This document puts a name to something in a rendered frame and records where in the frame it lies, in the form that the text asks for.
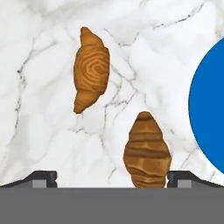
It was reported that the orange-brown swirled croissant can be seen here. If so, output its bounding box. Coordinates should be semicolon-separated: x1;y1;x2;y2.
73;26;111;115

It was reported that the blue round plate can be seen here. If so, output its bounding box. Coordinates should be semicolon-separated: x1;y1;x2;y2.
188;37;224;175

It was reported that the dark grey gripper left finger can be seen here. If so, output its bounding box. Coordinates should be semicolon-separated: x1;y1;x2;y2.
0;170;59;189

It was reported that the brown striped croissant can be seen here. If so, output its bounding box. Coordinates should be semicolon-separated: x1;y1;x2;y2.
122;110;172;189

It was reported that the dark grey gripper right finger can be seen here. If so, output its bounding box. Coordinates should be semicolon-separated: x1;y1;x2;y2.
166;170;224;189

